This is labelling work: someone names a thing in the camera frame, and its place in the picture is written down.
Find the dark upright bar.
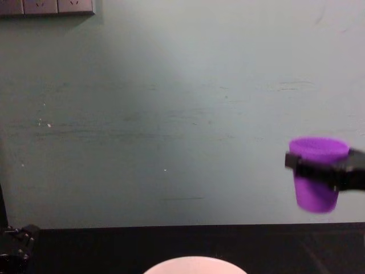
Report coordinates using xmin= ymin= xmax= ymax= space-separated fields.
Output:
xmin=0 ymin=136 xmax=9 ymax=229

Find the grey wall socket plate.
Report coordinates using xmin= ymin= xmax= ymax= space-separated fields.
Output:
xmin=23 ymin=0 xmax=59 ymax=15
xmin=57 ymin=0 xmax=95 ymax=15

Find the purple plastic cup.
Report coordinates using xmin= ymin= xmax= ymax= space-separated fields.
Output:
xmin=288 ymin=136 xmax=350 ymax=215

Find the black table cloth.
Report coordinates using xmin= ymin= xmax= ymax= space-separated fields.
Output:
xmin=0 ymin=222 xmax=365 ymax=274

